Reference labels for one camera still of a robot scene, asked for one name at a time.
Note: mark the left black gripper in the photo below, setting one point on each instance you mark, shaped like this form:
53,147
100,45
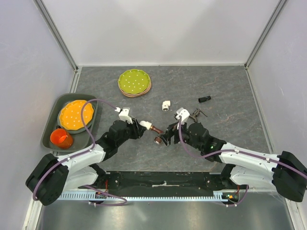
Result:
138,130

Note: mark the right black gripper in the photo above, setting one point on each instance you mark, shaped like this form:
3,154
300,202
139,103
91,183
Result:
166,137

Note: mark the white elbow pipe fitting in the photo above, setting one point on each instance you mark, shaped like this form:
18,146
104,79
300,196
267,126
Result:
146,124

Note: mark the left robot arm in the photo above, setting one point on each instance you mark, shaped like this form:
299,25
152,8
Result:
54,175

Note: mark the second white elbow fitting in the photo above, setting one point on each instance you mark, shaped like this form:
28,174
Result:
166,105

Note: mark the bronze metal faucet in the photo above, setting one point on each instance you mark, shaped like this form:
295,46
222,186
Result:
195,114

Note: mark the brown wooden plate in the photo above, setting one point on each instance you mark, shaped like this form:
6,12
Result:
134,96

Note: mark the pink plate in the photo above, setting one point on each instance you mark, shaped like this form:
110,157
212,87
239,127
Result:
146,92

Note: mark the black cylindrical pipe piece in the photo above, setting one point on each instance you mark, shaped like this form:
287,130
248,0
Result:
204,99

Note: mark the green dotted plate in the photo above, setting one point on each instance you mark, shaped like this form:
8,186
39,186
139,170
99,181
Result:
134,81

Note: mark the dark green tray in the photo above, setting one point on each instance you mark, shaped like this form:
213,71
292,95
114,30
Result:
81,140

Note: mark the dark green plate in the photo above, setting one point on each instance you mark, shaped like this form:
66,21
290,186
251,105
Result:
71,131

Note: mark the orange dotted plate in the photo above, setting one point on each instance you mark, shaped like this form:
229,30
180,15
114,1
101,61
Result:
70,115

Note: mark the orange plastic cup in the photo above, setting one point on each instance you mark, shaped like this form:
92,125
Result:
61,138

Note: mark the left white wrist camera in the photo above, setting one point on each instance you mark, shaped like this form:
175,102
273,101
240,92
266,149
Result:
123,114

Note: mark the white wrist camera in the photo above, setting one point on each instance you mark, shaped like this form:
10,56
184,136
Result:
182,114
123,114

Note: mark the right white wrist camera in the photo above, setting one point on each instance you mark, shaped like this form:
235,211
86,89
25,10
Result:
182,114

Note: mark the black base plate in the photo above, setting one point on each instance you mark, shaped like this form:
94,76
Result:
163,184

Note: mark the slotted cable duct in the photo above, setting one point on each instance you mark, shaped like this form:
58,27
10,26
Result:
87,195

